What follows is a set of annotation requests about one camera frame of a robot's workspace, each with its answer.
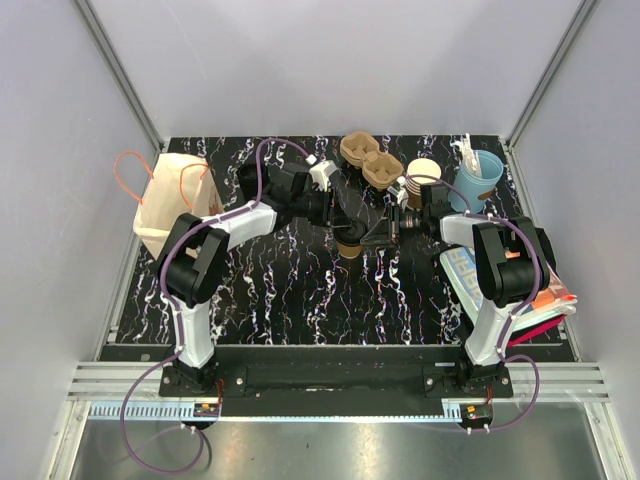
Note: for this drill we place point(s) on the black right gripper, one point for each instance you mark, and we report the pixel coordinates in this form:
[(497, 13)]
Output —
[(387, 231)]

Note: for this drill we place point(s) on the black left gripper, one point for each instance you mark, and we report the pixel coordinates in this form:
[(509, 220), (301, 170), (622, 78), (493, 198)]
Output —
[(327, 218)]

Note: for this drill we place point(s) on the pulp cup carrier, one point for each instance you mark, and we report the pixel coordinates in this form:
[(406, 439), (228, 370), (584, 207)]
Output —
[(378, 168)]

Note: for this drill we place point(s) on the single brown paper cup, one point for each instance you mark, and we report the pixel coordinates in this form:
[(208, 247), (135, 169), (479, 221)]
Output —
[(348, 251)]

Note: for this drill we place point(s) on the paper bag orange handles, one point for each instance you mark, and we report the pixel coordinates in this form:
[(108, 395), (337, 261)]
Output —
[(179, 183)]

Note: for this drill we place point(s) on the single black cup lid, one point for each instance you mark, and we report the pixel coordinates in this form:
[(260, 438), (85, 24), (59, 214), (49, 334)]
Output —
[(350, 236)]

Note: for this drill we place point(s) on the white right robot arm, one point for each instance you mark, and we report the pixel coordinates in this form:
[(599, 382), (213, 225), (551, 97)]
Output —
[(511, 268)]

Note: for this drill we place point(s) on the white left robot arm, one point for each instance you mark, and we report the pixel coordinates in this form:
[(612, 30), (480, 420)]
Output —
[(190, 265)]

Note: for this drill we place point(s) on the stack of paper cups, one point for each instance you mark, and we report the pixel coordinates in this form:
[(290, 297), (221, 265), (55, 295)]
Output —
[(421, 171)]

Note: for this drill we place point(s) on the stack of black lids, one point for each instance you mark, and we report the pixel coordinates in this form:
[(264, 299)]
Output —
[(247, 177)]

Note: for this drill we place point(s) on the wrapped stirrers in holder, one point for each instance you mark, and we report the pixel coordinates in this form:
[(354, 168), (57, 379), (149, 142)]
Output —
[(470, 158)]

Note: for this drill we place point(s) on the blue cup holder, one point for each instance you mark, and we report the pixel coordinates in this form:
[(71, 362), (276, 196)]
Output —
[(472, 191)]

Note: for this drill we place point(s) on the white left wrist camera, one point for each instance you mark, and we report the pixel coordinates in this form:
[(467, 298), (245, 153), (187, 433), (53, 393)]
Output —
[(321, 172)]

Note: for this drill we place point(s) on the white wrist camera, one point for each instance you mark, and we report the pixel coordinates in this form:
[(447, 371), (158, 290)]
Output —
[(397, 192), (321, 172)]

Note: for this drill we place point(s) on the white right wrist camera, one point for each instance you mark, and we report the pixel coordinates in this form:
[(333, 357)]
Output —
[(397, 192)]

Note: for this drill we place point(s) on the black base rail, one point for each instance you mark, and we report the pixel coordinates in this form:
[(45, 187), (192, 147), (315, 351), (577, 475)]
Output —
[(317, 382)]

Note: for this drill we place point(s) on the aluminium frame post left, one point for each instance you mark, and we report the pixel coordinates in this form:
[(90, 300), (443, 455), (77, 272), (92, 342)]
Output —
[(98, 33)]

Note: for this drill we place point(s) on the aluminium frame post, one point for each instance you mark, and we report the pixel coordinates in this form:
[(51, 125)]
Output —
[(98, 33), (576, 25)]

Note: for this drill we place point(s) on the aluminium frame post right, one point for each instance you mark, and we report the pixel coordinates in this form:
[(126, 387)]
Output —
[(576, 25)]

